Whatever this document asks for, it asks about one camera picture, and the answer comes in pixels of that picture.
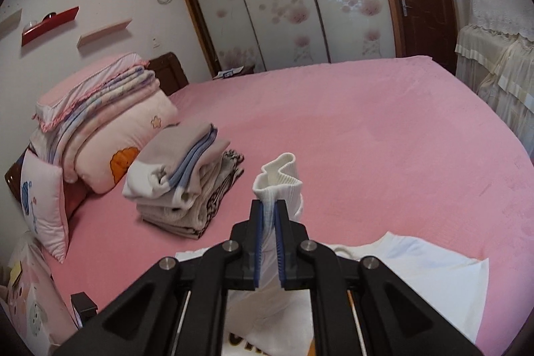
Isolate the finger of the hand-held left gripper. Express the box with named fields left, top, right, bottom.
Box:
left=70, top=292, right=99, bottom=329

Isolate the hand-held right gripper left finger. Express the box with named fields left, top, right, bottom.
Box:
left=52, top=200, right=265, bottom=356

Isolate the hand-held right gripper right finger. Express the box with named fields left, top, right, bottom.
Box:
left=273, top=201, right=485, bottom=356

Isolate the white printed sweatshirt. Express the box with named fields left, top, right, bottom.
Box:
left=175, top=153, right=490, bottom=356

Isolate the pink printed storage bag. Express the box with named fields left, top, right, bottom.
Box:
left=0, top=231, right=80, bottom=356

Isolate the dark patterned folded garment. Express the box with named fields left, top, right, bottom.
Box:
left=200, top=149, right=245, bottom=232

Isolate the beige folded garment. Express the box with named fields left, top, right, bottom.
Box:
left=137, top=168, right=226, bottom=241

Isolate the white pink embroidered cushion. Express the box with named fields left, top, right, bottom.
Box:
left=20, top=151, right=69, bottom=264

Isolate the grey white folded garment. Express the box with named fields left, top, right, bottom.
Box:
left=122, top=122, right=231, bottom=211

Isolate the bed with pink blanket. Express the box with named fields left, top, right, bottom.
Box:
left=42, top=56, right=534, bottom=356

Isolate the pastel floral folded quilt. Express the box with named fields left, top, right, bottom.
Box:
left=31, top=66, right=161, bottom=173

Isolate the lace covered furniture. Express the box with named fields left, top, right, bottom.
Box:
left=455, top=0, right=534, bottom=156

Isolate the pale wooden wall shelf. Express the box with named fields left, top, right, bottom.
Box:
left=77, top=19, right=133, bottom=47
left=0, top=9, right=23, bottom=37

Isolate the red wall shelf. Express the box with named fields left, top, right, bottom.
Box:
left=21, top=6, right=80, bottom=47

